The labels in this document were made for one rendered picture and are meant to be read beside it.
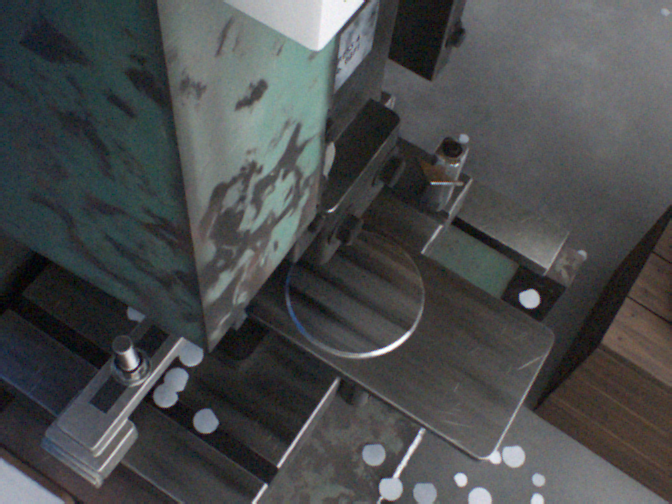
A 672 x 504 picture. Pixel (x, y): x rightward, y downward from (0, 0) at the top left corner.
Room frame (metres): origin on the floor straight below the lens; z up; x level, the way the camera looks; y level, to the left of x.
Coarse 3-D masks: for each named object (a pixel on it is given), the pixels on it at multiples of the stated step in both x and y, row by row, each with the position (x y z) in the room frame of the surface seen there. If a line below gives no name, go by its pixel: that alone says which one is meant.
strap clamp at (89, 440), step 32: (128, 352) 0.21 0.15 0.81; (160, 352) 0.24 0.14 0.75; (96, 384) 0.20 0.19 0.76; (128, 384) 0.20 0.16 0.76; (64, 416) 0.17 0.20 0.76; (96, 416) 0.17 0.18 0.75; (64, 448) 0.14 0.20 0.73; (96, 448) 0.15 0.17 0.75; (128, 448) 0.16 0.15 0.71; (96, 480) 0.13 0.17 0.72
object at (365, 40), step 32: (384, 0) 0.38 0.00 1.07; (352, 32) 0.34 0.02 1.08; (384, 32) 0.38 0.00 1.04; (352, 64) 0.34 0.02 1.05; (384, 64) 0.39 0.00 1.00; (352, 96) 0.35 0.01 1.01; (352, 128) 0.35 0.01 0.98; (384, 128) 0.36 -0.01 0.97; (352, 160) 0.32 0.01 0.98; (384, 160) 0.34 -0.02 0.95; (352, 192) 0.30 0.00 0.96; (352, 224) 0.29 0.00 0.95; (320, 256) 0.28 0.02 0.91
